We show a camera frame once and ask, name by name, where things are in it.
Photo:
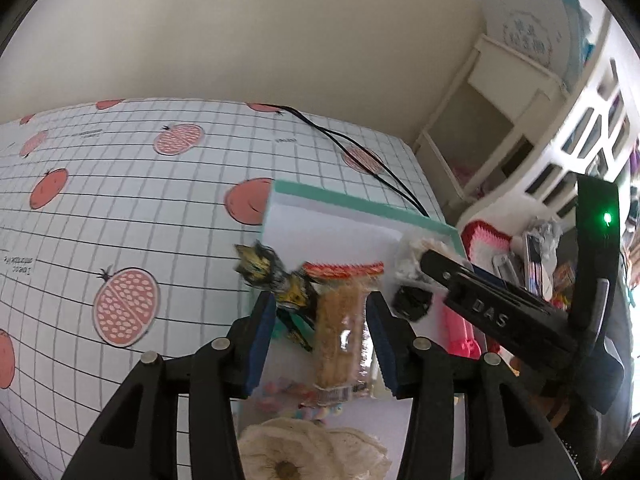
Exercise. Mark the cracker packet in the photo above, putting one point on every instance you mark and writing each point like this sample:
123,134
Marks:
340,330

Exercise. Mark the teal shallow box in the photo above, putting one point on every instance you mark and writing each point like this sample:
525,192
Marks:
340,230

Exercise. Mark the pastel fluffy scrunchie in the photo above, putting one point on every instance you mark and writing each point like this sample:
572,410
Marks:
310,412

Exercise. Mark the crumpled clear plastic bag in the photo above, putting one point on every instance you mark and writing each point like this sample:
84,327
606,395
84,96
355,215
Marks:
545,235

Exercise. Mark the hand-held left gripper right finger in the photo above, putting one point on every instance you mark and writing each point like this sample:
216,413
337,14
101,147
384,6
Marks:
382,345

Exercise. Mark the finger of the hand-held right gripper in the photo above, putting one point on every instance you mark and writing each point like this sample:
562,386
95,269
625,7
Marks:
525,292
480,305

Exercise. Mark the cream lace hat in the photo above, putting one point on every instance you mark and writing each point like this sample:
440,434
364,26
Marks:
310,450

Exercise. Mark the white printed box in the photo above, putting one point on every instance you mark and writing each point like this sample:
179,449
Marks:
525,20

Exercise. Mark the red white crocheted mat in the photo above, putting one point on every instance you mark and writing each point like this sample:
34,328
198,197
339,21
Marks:
487,240

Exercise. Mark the black toy figure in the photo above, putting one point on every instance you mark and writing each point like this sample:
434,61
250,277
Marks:
295,290

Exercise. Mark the bag of cotton swabs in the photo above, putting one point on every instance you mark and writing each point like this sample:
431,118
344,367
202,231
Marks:
415,255

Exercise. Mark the pink hair roller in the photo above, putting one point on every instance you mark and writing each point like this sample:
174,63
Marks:
457,332

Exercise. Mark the person's right hand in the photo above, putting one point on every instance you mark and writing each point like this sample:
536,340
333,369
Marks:
545,402

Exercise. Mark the white cubby cabinet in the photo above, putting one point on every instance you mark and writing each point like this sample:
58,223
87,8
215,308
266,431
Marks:
575,130

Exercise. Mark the pomegranate print grid bedsheet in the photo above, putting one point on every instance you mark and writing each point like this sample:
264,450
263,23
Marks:
100,210

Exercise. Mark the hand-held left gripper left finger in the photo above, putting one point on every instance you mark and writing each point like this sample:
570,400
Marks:
260,345

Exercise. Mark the black toy car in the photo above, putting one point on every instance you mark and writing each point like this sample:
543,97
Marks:
412,302

